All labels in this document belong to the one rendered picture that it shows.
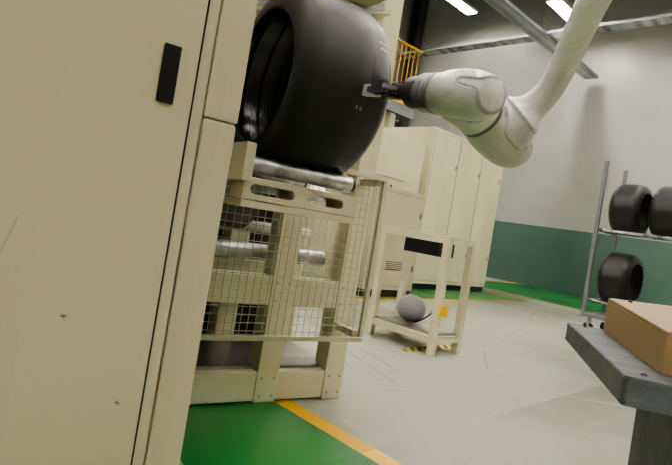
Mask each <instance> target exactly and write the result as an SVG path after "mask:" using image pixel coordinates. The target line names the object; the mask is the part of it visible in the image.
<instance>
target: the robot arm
mask: <svg viewBox="0 0 672 465"><path fill-rule="evenodd" d="M611 2H612V0H576V1H575V3H574V5H573V8H572V10H571V12H570V15H569V17H568V20H567V22H566V25H565V27H564V29H563V32H562V34H561V37H560V39H559V41H558V44H557V46H556V49H555V51H554V54H553V56H552V58H551V61H550V63H549V66H548V68H547V70H546V72H545V74H544V76H543V77H542V79H541V80H540V82H539V83H538V84H537V85H536V86H535V87H534V88H533V89H532V90H531V91H530V92H528V93H526V94H525V95H523V96H520V97H510V96H508V97H506V89H505V86H504V84H503V82H502V81H501V79H499V78H498V77H497V76H495V75H493V74H491V73H488V72H485V71H481V70H476V69H453V70H448V71H445V72H437V73H427V72H426V73H423V74H421V75H419V76H412V77H409V78H408V79H407V80H406V81H405V82H399V83H392V84H391V85H390V82H388V81H387V80H383V81H377V82H372V83H371V84H364V85H363V90H362V94H361V95H363V96H367V97H381V95H382V97H381V100H385V99H386V98H389V99H390V100H392V99H393V100H400V101H403V103H404V104H405V106H407V107H408V108H410V109H416V110H417V111H419V112H421V113H428V114H434V115H440V116H442V118H443V119H444V120H446V121H447V122H449V123H451V124H452V125H454V126H455V127H456V128H457V129H459V130H460V131H461V132H462V133H463V134H464V135H465V137H466V138H467V140H468V142H469V143H470V144H471V145H472V146H473V147H474V148H475V149H476V150H477V151H478V152H479V153H480V154H481V155H482V156H483V157H484V158H486V159H487V160H488V161H490V162H492V163H493V164H495V165H497V166H500V167H504V168H514V167H518V166H520V165H522V164H523V163H525V162H526V161H527V160H528V159H529V157H530V156H531V153H532V149H533V137H534V135H535V134H536V133H537V132H538V125H539V122H540V120H541V119H542V117H543V116H544V115H545V114H546V113H547V112H548V111H549V110H550V109H551V108H552V107H553V105H554V104H555V103H556V102H557V101H558V100H559V98H560V97H561V96H562V94H563V93H564V91H565V90H566V88H567V87H568V85H569V83H570V81H571V80H572V78H573V76H574V74H575V72H576V70H577V68H578V66H579V64H580V62H581V60H582V58H583V56H584V54H585V52H586V50H587V48H588V46H589V44H590V42H591V40H592V38H593V36H594V34H595V32H596V30H597V28H598V26H599V24H600V22H601V20H602V18H603V16H604V14H605V12H606V11H607V9H608V7H609V5H610V3H611Z"/></svg>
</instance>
